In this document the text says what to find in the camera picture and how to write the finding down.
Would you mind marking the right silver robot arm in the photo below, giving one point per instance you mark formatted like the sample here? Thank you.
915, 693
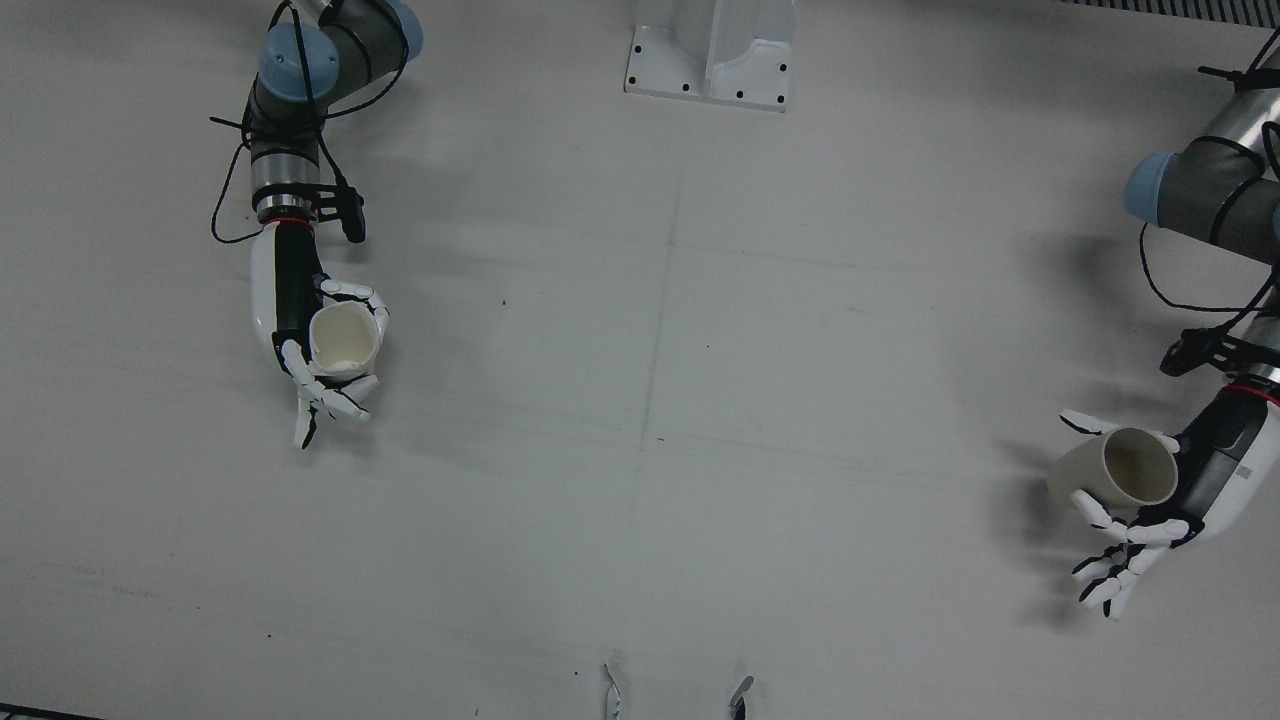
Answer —
300, 70

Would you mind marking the dark vent grille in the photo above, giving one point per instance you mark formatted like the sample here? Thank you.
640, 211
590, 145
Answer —
1170, 10

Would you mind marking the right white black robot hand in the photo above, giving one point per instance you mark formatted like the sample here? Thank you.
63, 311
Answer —
268, 290

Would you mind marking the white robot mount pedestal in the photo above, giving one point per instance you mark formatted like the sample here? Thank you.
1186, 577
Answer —
745, 70

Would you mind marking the smooth white paper cup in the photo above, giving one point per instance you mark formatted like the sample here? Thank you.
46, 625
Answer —
1090, 470

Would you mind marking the dented white paper cup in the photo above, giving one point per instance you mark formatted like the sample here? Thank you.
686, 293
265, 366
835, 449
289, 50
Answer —
345, 340

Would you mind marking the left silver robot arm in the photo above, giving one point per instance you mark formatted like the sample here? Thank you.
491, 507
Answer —
1215, 195

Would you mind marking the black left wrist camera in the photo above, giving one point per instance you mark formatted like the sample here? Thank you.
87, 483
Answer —
1200, 352

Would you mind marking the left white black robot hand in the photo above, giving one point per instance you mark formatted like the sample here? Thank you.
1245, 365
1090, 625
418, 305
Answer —
1235, 465

